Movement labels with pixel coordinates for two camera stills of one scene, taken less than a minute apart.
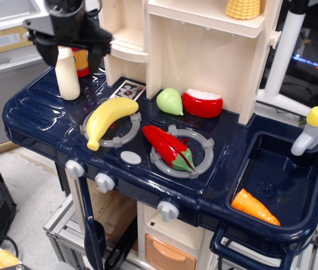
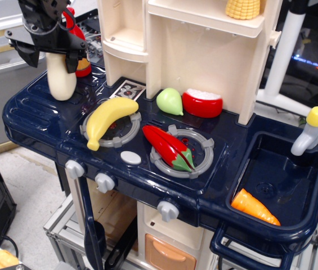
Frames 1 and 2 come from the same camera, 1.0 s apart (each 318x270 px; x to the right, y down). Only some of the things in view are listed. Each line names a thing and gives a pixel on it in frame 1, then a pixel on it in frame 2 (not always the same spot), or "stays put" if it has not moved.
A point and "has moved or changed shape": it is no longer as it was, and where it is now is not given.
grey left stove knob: [75, 169] stays put
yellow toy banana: [102, 112] stays put
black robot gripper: [68, 23] → [41, 20]
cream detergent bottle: [66, 73] has moved or changed shape
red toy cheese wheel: [202, 104] stays put
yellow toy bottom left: [2, 258] stays put
